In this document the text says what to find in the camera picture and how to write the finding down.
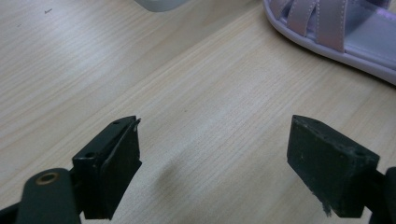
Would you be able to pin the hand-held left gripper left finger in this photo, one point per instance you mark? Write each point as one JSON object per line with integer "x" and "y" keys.
{"x": 107, "y": 174}

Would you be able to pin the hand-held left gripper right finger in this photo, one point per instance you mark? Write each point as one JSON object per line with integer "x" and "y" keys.
{"x": 327, "y": 168}

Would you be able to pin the grey object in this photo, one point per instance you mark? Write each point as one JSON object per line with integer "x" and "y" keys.
{"x": 160, "y": 4}

